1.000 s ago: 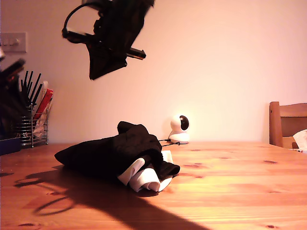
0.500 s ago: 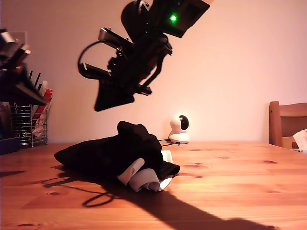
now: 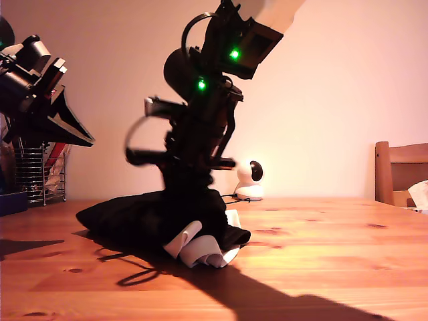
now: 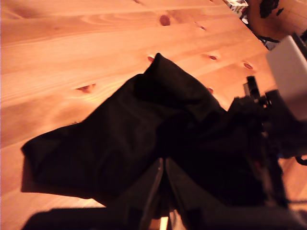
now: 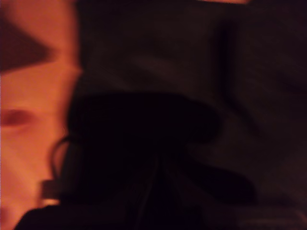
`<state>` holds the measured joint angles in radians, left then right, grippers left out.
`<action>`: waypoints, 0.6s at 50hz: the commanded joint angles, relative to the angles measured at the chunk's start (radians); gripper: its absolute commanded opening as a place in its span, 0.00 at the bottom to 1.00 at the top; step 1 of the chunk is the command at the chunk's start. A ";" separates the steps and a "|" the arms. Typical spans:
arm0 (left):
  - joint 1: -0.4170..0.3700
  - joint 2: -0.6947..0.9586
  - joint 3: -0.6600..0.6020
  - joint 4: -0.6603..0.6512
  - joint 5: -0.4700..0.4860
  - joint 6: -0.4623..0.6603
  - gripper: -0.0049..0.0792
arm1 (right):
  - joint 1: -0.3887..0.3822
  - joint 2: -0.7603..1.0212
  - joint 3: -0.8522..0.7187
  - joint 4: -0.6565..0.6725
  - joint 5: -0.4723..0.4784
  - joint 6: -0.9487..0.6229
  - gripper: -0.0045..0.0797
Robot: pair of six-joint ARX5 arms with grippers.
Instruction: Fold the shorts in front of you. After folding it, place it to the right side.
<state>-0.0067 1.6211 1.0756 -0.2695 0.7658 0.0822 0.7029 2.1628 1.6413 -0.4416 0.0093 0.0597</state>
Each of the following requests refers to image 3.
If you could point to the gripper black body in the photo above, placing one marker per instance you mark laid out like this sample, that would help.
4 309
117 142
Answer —
20 93
197 140

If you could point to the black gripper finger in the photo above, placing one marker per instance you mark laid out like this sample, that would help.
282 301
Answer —
57 132
200 180
175 182
68 117

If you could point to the black shorts with white stripes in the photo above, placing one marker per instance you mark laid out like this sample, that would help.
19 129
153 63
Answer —
133 217

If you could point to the red paper packet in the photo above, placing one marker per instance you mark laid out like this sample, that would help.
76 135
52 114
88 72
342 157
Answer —
55 154

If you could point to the clear plastic bag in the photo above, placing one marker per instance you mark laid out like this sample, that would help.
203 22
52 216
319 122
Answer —
55 177

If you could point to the dark brown jar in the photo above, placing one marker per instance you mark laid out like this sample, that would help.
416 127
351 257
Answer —
6 170

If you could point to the dark blue box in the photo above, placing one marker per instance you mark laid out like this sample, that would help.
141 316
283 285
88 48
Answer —
12 204

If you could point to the wooden chair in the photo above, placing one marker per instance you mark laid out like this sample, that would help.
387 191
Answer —
382 174

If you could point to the white tissue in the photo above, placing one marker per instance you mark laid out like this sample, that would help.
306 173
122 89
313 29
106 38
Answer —
419 193

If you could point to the patterned tissue box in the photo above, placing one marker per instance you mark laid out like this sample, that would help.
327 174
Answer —
418 210

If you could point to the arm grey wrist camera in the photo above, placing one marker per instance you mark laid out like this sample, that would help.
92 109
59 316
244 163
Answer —
155 105
36 53

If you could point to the white dome security camera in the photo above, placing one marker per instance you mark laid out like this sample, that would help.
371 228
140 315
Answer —
247 190

